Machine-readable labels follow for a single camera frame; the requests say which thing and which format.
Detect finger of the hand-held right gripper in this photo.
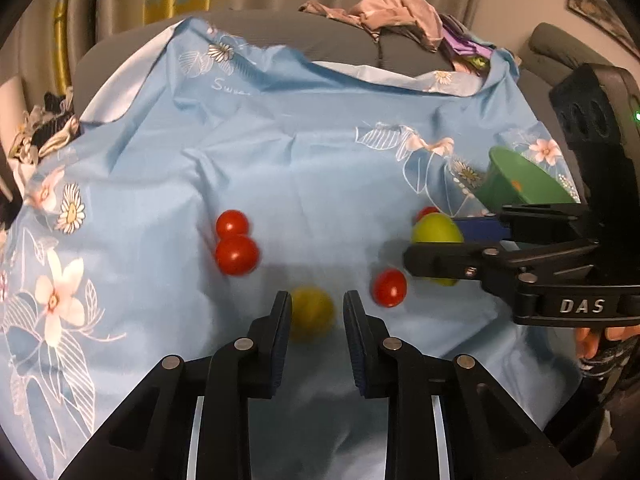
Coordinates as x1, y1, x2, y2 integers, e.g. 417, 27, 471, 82
456, 202, 593, 248
404, 239, 602, 307

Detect green plastic bowl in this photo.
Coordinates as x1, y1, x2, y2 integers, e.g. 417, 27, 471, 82
472, 146, 581, 206

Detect yellow curtain strip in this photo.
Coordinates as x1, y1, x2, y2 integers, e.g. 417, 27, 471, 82
54, 0, 75, 96

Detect person's right hand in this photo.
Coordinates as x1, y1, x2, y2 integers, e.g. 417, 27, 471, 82
574, 326, 640, 362

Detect framed wall picture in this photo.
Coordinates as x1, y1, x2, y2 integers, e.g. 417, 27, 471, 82
567, 0, 640, 52

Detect pink crumpled clothes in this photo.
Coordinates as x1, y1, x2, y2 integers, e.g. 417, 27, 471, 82
299, 0, 444, 52

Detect purple crumpled cloth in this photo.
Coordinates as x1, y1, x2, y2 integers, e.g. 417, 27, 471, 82
439, 14, 507, 74

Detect black white patterned clothes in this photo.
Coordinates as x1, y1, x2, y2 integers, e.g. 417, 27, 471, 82
0, 91, 82, 173

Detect blue floral bed sheet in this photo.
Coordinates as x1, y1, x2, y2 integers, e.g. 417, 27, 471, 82
0, 16, 583, 480

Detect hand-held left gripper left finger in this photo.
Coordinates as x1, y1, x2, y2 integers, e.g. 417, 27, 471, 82
59, 290, 293, 480

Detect yellow-green round fruit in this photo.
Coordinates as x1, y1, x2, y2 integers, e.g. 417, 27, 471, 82
411, 212, 465, 287

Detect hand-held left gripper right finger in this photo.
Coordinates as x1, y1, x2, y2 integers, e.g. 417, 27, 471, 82
342, 290, 571, 480

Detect yellow round fruit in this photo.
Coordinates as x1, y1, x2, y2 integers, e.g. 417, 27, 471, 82
290, 286, 335, 343

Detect grey sofa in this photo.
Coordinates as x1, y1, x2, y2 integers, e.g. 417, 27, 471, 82
70, 4, 551, 126

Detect grey sofa armrest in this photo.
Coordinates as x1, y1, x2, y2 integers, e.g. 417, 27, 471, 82
517, 22, 640, 96

